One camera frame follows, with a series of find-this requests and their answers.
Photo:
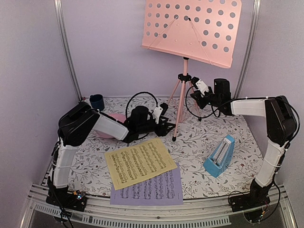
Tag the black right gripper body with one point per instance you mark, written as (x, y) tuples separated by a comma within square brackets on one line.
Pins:
[(201, 104)]

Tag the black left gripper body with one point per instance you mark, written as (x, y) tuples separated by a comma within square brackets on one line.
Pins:
[(160, 132)]

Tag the yellow sheet music page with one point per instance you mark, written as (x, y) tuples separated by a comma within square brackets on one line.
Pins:
[(131, 165)]

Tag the pink music stand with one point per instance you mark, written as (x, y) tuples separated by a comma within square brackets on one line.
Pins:
[(202, 30)]

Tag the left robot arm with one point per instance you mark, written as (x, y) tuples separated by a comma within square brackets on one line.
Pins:
[(77, 124)]

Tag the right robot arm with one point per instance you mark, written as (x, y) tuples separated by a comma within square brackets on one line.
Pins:
[(281, 125)]

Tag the pink round plate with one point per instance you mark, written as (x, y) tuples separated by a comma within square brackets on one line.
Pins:
[(110, 126)]

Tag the floral table mat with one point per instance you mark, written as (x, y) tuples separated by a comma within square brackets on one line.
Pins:
[(189, 146)]

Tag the purple sheet music page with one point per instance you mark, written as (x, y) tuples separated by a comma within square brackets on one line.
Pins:
[(162, 190)]

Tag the blue metronome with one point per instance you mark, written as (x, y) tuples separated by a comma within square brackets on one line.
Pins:
[(219, 160)]

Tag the dark blue cup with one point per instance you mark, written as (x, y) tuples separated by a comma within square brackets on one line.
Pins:
[(97, 102)]

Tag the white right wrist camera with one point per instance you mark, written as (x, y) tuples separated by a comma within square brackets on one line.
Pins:
[(200, 85)]

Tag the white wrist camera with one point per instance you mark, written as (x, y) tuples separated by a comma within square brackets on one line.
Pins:
[(200, 85), (159, 111)]

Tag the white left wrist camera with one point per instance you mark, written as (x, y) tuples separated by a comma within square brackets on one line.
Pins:
[(159, 111)]

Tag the aluminium front rail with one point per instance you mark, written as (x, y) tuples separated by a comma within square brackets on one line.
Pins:
[(213, 212)]

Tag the right aluminium frame post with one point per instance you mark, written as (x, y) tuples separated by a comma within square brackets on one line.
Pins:
[(249, 47)]

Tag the aluminium frame post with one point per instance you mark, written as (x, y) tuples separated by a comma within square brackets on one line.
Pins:
[(249, 47), (65, 44)]

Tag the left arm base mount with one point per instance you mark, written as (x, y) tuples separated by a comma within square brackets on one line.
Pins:
[(66, 200)]

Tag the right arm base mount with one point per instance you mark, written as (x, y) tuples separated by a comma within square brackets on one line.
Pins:
[(244, 202)]

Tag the left aluminium frame post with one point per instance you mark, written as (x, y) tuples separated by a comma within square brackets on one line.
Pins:
[(65, 44)]

